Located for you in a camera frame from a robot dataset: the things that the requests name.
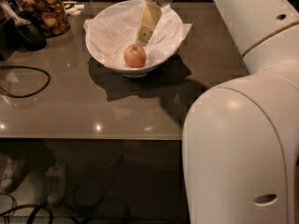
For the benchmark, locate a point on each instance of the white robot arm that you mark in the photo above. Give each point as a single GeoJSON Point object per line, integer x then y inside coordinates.
{"type": "Point", "coordinates": [240, 139]}

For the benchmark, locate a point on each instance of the glass jar of dried slices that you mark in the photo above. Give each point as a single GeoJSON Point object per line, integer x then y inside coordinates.
{"type": "Point", "coordinates": [50, 15]}

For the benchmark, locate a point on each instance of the right white shoe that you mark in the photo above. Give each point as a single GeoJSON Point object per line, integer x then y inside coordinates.
{"type": "Point", "coordinates": [56, 183]}

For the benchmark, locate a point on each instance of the red yellow apple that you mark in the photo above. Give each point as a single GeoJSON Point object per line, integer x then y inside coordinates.
{"type": "Point", "coordinates": [135, 56]}

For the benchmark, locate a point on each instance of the white shoe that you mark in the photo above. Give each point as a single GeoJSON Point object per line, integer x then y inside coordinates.
{"type": "Point", "coordinates": [12, 175]}
{"type": "Point", "coordinates": [56, 183]}

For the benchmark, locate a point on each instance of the small white items on table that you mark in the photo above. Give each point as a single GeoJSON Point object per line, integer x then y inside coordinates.
{"type": "Point", "coordinates": [73, 9]}

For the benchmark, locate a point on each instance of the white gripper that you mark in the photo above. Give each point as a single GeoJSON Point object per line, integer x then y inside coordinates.
{"type": "Point", "coordinates": [152, 11]}

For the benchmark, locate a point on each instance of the black round appliance with handle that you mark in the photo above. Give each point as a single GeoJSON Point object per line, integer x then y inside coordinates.
{"type": "Point", "coordinates": [28, 34]}

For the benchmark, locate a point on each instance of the left white shoe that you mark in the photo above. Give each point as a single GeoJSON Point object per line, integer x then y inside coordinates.
{"type": "Point", "coordinates": [12, 175]}

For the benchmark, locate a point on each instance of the white ceramic bowl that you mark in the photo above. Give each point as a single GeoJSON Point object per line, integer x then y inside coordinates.
{"type": "Point", "coordinates": [102, 57]}

